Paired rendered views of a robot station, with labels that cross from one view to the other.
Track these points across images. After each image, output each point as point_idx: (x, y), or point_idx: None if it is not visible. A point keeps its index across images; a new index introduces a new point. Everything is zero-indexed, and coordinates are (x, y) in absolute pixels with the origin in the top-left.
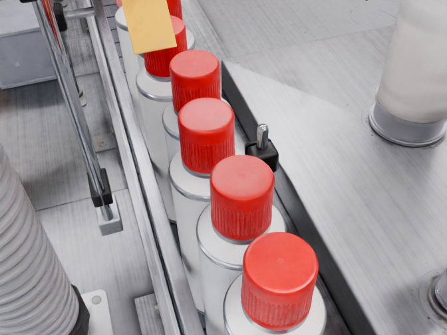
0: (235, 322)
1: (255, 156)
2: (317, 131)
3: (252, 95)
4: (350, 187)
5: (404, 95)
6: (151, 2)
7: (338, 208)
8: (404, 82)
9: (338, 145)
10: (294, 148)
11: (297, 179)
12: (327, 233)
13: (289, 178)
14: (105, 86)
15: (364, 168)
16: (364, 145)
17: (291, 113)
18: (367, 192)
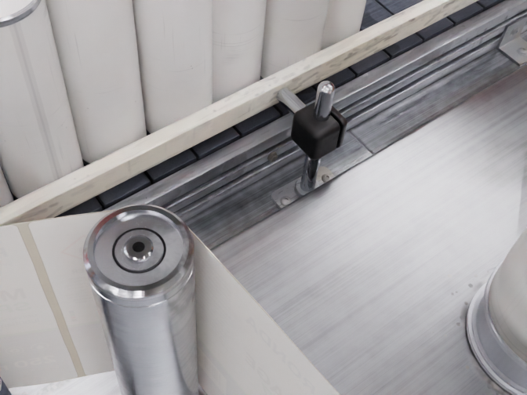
0: None
1: (299, 111)
2: (437, 207)
3: (472, 112)
4: (336, 266)
5: (507, 260)
6: None
7: (287, 255)
8: (517, 241)
9: (419, 239)
10: (383, 183)
11: (321, 195)
12: (234, 246)
13: (319, 186)
14: None
15: (385, 281)
16: (439, 276)
17: (459, 166)
18: (334, 289)
